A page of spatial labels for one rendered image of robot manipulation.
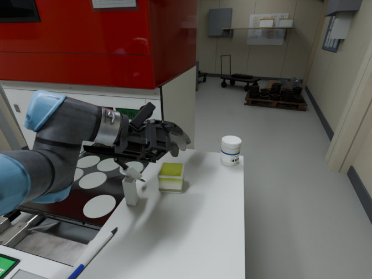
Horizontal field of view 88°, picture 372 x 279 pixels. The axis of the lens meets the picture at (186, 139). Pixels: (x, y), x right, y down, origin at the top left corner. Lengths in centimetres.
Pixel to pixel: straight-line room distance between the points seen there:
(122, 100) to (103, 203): 41
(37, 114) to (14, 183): 14
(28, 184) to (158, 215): 35
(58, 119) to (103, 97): 53
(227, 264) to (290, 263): 129
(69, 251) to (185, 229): 32
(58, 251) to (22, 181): 42
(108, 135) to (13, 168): 18
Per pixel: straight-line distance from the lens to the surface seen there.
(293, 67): 797
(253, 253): 171
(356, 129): 269
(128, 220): 57
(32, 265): 59
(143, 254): 51
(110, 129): 41
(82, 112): 41
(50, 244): 72
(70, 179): 43
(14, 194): 29
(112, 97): 89
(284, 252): 179
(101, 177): 85
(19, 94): 125
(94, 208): 73
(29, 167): 32
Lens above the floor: 139
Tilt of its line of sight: 28 degrees down
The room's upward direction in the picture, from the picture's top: straight up
